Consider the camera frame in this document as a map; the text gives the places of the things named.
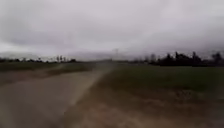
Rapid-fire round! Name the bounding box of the brown bare earth strip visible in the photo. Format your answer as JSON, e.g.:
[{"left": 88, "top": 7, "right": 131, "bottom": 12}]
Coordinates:
[{"left": 63, "top": 84, "right": 224, "bottom": 128}]

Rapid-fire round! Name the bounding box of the green grass field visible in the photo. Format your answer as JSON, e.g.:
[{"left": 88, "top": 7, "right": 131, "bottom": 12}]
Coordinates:
[{"left": 99, "top": 63, "right": 224, "bottom": 96}]

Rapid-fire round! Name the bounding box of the dark row of trees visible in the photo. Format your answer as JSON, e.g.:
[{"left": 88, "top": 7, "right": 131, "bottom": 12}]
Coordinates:
[{"left": 133, "top": 50, "right": 224, "bottom": 67}]

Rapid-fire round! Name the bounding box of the grass strip with dirt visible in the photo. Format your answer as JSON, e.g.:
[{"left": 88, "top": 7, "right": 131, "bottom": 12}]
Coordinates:
[{"left": 0, "top": 61, "right": 98, "bottom": 84}]

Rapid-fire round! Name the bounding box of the grey-brown dirt path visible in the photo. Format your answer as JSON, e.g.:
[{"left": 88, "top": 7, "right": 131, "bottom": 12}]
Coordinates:
[{"left": 0, "top": 63, "right": 113, "bottom": 128}]

